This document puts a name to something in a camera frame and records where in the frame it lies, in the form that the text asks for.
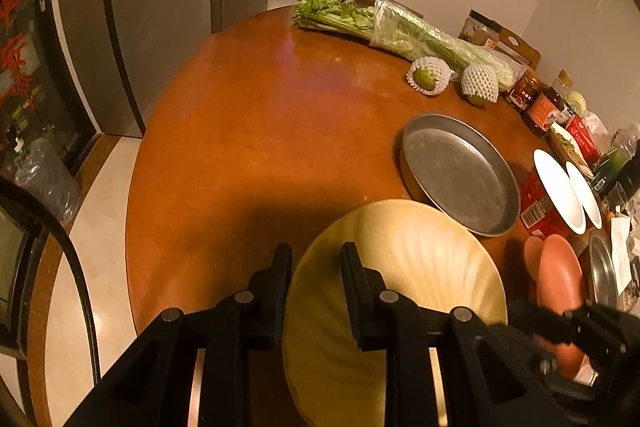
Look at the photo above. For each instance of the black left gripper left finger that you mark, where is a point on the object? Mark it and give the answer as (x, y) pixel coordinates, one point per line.
(194, 368)

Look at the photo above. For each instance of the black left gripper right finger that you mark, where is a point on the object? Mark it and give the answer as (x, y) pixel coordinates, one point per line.
(441, 364)

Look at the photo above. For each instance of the cream ribbed plate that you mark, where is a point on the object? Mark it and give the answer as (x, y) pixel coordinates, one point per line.
(421, 254)

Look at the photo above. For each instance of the pink bear-shaped plate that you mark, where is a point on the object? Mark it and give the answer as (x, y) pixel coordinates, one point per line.
(556, 283)

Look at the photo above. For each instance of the round metal pan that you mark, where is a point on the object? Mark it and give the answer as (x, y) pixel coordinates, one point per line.
(453, 167)

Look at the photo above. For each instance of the red labelled packet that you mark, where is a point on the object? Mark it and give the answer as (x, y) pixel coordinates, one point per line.
(538, 213)

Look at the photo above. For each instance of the small metal bowl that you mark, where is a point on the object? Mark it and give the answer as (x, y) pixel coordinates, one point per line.
(598, 271)

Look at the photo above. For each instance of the large white plate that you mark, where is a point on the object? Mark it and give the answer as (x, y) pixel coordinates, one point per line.
(556, 183)

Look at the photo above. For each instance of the small white plate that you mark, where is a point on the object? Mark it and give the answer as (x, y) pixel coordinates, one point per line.
(584, 195)

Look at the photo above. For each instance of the white paper napkin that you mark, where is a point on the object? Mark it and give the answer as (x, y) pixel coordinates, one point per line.
(623, 245)

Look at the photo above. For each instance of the crumpled plastic bag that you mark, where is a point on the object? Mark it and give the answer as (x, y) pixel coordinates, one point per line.
(42, 173)

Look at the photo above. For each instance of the green glass bottle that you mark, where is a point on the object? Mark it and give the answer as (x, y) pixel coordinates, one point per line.
(622, 149)

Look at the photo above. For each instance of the red snack package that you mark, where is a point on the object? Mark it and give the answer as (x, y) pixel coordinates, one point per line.
(581, 134)

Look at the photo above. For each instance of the brown sauce jar orange label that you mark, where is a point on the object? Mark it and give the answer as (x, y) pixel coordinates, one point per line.
(544, 111)

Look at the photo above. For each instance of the right foam-netted green fruit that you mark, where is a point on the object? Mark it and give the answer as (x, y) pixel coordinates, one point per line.
(479, 85)

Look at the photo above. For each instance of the foam-netted green fruit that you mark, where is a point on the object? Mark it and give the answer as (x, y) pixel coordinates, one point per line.
(429, 75)
(479, 85)

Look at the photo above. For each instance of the left foam-netted green fruit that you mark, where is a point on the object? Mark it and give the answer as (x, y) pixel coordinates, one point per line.
(429, 75)

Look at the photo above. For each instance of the chili sauce jar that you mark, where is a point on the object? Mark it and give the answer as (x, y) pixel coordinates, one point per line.
(525, 91)

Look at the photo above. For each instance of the wooden chair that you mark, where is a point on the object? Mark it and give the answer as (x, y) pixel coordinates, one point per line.
(517, 48)

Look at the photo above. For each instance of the glass storage jar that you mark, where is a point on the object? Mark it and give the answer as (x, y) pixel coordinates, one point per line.
(480, 30)

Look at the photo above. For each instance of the celery bunch in plastic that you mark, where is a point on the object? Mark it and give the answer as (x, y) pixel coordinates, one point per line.
(389, 26)

